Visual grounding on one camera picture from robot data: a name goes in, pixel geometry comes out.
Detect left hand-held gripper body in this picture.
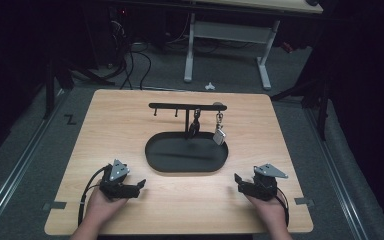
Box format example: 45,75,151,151
99,158,141,201

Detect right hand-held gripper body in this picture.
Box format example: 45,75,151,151
237,162,289,202

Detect silver key fob with clasp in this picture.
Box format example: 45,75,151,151
212,112,228,147

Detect black key rack with tray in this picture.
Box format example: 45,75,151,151
144,101,230,174

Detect black car key fob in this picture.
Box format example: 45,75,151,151
188,108,202,139

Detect person's left hand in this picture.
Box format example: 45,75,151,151
84,188,130,231

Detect person's right hand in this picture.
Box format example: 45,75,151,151
245,193,290,231

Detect grey tape strip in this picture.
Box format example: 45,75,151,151
293,197,316,207
42,201,68,212

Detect black metal stand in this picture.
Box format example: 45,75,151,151
42,56,116,120
270,66,332,142

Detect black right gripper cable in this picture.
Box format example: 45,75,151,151
274,186,291,228

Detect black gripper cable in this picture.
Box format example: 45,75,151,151
77,165,110,227
274,186,291,228

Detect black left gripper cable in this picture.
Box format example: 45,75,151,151
77,165,110,227

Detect metal floor rail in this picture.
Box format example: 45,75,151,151
303,105,370,240
0,89,68,236

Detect black floor cables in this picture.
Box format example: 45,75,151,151
111,19,153,91

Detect white metal frame desk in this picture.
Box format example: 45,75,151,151
183,0,324,91

